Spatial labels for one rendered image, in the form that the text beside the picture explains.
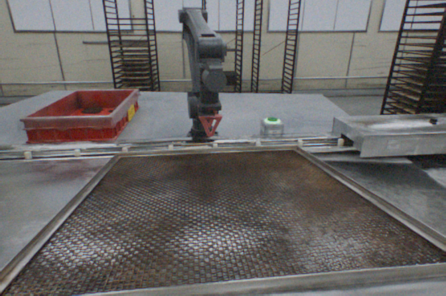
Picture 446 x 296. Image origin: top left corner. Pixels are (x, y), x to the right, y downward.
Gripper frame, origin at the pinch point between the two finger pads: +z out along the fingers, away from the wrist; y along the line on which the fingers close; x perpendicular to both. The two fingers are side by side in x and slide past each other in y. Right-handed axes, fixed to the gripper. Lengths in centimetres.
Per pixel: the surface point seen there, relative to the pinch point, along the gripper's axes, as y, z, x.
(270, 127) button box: 8.5, 3.5, -22.4
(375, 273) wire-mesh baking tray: -59, -8, -12
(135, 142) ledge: 4.7, 5.8, 24.1
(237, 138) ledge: 4.8, 5.6, -10.1
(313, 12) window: 441, -47, -226
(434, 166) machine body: -12, 9, -68
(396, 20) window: 441, -35, -393
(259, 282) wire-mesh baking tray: -59, -8, 0
